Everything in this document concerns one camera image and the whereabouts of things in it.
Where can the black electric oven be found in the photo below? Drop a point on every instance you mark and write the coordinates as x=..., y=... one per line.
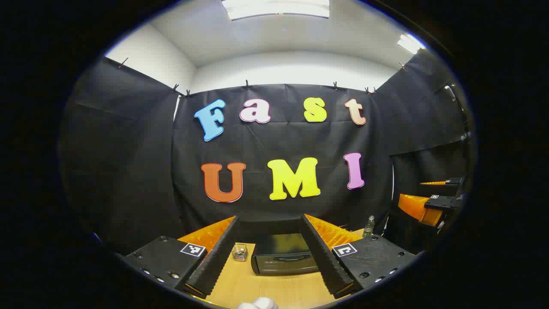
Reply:
x=279, y=257

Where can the clear plastic water bottle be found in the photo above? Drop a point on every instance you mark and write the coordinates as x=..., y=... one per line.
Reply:
x=369, y=227

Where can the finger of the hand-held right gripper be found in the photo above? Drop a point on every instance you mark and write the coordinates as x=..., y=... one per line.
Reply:
x=450, y=181
x=433, y=210

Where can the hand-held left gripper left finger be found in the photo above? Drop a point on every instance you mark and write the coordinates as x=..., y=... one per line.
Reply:
x=212, y=262

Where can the large ceiling light panel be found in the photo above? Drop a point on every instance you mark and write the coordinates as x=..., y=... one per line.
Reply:
x=276, y=7

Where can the small ceiling light panel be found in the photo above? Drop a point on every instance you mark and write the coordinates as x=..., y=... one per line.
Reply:
x=409, y=43

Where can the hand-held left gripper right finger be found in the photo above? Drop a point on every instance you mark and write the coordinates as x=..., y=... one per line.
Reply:
x=328, y=262

